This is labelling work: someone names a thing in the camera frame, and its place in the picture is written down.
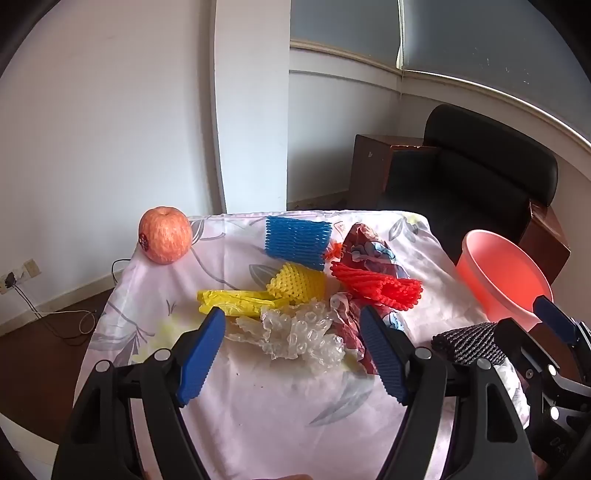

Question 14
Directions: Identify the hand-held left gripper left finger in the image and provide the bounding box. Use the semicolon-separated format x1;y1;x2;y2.
51;307;227;480

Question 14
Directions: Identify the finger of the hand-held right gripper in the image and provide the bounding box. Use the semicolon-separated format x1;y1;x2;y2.
494;318;574;408
533;295;591;357

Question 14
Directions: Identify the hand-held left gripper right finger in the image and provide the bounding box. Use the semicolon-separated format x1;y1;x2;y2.
359;305;539;480

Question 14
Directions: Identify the black foam fruit net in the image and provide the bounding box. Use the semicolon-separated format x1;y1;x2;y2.
431;322;509;365

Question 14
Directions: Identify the yellow plastic bag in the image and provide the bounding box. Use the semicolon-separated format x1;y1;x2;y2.
197;289;291;318

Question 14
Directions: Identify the pink plastic bucket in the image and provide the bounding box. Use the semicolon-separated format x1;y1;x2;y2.
455;229;554;330

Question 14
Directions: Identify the red foam fruit net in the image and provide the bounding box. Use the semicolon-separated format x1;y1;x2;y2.
329;262;424;311

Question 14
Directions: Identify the clear bubble wrap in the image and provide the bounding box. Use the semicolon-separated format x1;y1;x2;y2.
224;298;356;372

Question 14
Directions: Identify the yellow foam fruit net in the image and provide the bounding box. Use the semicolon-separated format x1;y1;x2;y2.
266;262;328;305

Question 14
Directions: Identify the patterned snack packet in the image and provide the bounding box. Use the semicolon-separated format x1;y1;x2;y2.
330;222;411;374

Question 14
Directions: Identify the white and orange wrapper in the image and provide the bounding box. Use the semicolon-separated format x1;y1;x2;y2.
323;222;352;261

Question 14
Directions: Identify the blue foam fruit net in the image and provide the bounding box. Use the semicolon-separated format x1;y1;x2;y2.
264;216;333;271

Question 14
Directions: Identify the floral pink cloth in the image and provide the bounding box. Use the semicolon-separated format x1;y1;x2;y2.
74;209;532;480

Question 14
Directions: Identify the red apple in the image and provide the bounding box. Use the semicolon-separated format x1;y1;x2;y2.
139;206;193;265

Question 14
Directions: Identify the black leather armchair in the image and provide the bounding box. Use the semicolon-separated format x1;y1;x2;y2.
349;104;572;287

